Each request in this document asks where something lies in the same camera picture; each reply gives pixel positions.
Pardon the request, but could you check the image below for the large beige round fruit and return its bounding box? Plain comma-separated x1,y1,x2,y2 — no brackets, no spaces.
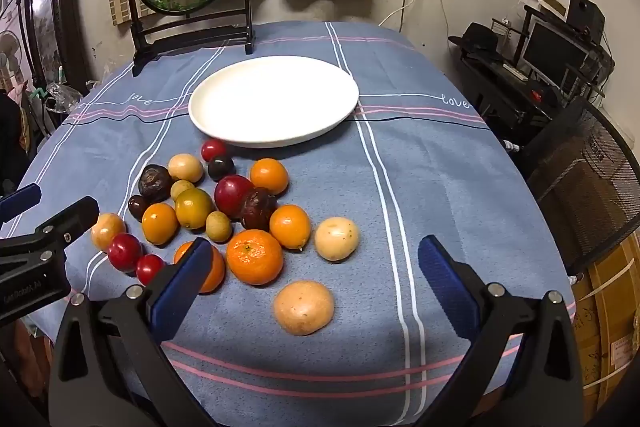
273,280,335,337

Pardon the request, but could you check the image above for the yellow-green citrus fruit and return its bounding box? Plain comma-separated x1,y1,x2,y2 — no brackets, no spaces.
174,187,215,231

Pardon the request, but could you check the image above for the large orange mandarin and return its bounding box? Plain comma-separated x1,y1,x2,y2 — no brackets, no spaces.
226,229,285,286
173,241,227,295

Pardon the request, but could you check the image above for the yellow flat box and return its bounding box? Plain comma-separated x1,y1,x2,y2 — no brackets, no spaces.
530,0,568,15

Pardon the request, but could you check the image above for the large red plum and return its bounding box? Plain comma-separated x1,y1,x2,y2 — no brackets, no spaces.
214,174,256,219

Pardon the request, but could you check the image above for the black mesh office chair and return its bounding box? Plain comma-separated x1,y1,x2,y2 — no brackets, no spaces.
520,96,640,275

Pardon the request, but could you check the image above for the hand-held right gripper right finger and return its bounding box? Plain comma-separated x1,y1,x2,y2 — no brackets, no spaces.
419,234,586,427

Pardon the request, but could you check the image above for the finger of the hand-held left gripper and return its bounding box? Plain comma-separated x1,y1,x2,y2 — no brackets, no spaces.
0,183,42,224
0,196,101,269

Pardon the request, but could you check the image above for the black speaker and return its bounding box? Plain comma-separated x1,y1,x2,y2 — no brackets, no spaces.
566,0,606,42

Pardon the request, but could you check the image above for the small yellow longan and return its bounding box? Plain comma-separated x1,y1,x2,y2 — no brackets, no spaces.
170,180,196,202
205,211,234,244

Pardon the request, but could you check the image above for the blue plaid tablecloth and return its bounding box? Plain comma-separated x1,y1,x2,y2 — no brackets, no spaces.
0,21,576,427

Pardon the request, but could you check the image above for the white round plate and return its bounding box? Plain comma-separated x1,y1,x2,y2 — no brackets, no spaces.
188,56,361,149

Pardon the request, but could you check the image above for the small orange mandarin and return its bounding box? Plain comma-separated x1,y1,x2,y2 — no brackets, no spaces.
249,158,290,196
141,202,180,246
269,204,312,251

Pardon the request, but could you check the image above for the black computer desk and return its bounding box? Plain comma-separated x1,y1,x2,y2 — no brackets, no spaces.
452,42,566,142

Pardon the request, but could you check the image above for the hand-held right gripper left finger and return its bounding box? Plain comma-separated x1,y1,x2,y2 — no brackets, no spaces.
47,237,216,427

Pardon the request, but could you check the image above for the small red plum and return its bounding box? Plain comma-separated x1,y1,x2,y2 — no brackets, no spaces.
201,138,229,162

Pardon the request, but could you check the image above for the wrinkled dark passion fruit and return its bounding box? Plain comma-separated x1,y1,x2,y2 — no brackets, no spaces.
138,163,174,204
240,187,278,232

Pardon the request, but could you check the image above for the clear plastic bag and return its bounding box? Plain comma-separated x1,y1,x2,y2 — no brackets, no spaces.
45,82,85,114

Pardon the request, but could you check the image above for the brown cardboard box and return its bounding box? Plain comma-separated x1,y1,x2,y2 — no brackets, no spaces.
570,237,640,418

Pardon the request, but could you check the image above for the black hat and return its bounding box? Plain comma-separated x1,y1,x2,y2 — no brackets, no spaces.
447,23,501,52

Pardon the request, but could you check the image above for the small dark purple plum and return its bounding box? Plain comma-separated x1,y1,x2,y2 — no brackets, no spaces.
127,195,149,223

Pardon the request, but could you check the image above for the computer monitor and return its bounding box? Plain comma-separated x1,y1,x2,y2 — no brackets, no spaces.
520,19,591,88

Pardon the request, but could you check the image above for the white power cable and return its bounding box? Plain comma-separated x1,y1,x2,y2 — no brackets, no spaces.
379,0,422,28

